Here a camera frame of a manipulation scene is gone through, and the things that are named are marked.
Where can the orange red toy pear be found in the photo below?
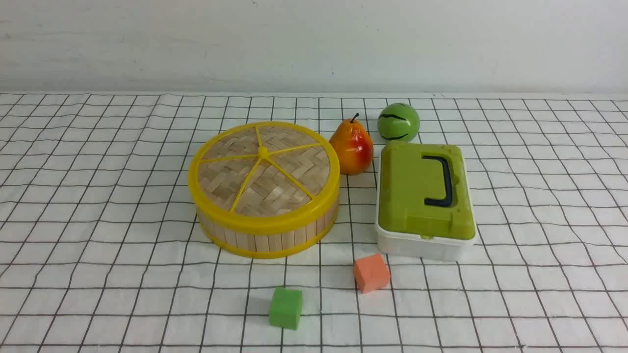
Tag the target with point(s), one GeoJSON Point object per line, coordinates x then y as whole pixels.
{"type": "Point", "coordinates": [353, 146]}

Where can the yellow bamboo steamer lid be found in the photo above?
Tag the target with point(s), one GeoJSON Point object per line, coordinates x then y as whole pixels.
{"type": "Point", "coordinates": [266, 178]}

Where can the green toy watermelon ball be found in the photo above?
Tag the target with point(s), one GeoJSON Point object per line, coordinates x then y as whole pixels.
{"type": "Point", "coordinates": [398, 122]}

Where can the green foam cube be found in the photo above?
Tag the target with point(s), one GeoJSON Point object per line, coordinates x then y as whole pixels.
{"type": "Point", "coordinates": [285, 308]}

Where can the white checkered tablecloth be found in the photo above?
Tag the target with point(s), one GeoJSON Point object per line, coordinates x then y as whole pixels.
{"type": "Point", "coordinates": [101, 251]}

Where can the bamboo steamer basket base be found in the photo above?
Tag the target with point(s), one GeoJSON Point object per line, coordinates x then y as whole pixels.
{"type": "Point", "coordinates": [270, 246]}

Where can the orange foam cube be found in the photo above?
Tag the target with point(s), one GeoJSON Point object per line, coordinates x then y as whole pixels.
{"type": "Point", "coordinates": [371, 273]}

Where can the green lidded white box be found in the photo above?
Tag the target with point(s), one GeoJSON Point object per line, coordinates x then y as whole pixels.
{"type": "Point", "coordinates": [423, 207]}

